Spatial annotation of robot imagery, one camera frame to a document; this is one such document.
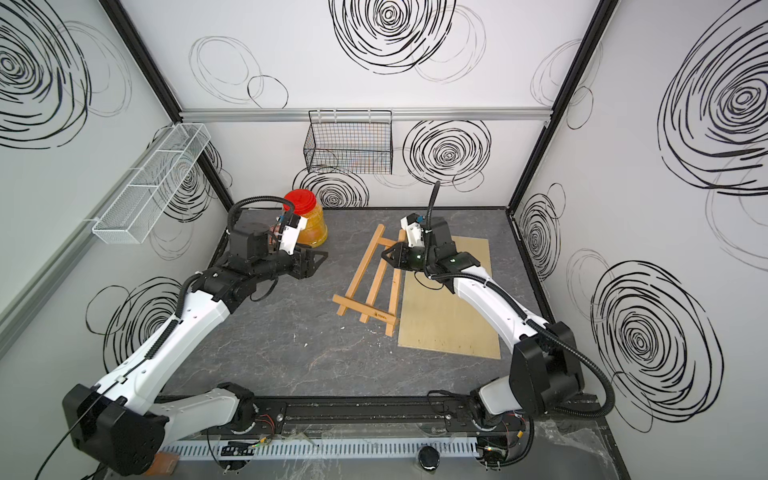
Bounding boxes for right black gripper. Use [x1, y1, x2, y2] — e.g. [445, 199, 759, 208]
[381, 243, 437, 273]

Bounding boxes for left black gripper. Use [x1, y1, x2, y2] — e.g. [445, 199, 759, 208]
[254, 241, 330, 285]

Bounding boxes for light plywood board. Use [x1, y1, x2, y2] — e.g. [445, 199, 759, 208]
[398, 273, 501, 360]

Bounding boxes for small wooden easel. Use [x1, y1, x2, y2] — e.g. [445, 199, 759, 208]
[332, 224, 406, 338]

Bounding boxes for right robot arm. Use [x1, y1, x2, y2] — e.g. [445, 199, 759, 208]
[382, 213, 584, 418]

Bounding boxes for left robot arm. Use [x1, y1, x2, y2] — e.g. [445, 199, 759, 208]
[62, 217, 318, 476]

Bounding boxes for yellow jar red lid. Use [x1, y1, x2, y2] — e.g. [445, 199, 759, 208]
[284, 189, 328, 247]

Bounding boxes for black round knob centre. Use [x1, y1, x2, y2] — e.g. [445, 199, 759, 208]
[417, 445, 440, 473]

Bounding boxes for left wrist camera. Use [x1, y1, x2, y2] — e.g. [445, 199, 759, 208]
[278, 213, 307, 255]

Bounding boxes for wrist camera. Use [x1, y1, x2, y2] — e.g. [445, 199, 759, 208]
[401, 213, 425, 248]
[278, 213, 307, 255]

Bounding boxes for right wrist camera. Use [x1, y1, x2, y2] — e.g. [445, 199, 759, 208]
[401, 213, 425, 248]

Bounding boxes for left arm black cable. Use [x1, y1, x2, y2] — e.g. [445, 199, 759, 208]
[225, 195, 296, 235]

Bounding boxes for black corrugated cable conduit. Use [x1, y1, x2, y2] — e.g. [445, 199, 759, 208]
[422, 181, 617, 419]

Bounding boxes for black wire basket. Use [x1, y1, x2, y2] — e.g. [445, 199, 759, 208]
[303, 109, 394, 175]

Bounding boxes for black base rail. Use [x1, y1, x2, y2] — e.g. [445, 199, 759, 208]
[149, 392, 601, 436]

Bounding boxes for white wire shelf basket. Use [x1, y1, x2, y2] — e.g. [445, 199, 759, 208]
[91, 123, 211, 245]

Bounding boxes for white slotted cable duct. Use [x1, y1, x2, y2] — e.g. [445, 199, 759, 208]
[161, 437, 478, 462]

